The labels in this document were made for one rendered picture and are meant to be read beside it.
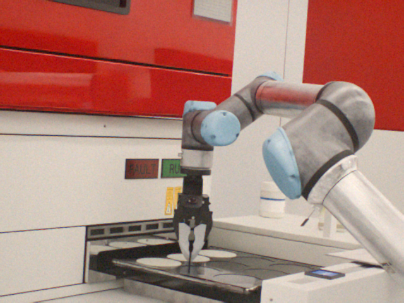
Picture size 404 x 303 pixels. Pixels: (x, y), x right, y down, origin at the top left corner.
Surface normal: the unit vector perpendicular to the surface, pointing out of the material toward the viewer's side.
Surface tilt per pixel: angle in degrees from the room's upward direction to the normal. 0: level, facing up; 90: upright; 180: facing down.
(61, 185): 90
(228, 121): 90
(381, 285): 90
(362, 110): 66
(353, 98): 43
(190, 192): 31
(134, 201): 90
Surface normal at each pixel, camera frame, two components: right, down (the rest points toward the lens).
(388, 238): -0.35, -0.22
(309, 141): -0.08, -0.41
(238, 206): 0.79, 0.09
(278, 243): -0.61, 0.00
